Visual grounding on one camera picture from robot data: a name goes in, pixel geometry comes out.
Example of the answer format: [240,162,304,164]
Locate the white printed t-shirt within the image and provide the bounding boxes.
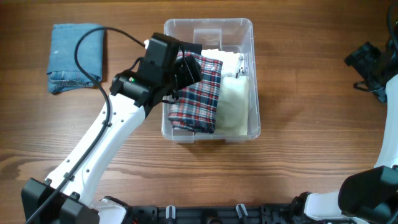
[201,49,247,78]

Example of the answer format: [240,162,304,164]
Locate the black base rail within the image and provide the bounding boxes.
[125,204,303,224]

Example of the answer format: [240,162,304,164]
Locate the black garment with tape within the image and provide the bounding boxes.
[180,42,203,55]

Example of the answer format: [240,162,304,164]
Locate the blue denim jeans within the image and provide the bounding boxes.
[46,22,105,95]

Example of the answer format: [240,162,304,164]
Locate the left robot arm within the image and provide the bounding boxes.
[21,54,201,223]

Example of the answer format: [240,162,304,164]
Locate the clear plastic storage container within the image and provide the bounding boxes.
[162,18,261,142]

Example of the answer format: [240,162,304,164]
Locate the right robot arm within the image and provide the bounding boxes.
[303,40,397,223]

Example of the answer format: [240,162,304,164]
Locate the red plaid shirt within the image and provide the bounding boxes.
[168,51,223,134]

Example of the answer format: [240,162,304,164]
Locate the cream garment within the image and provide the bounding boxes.
[215,76,249,136]

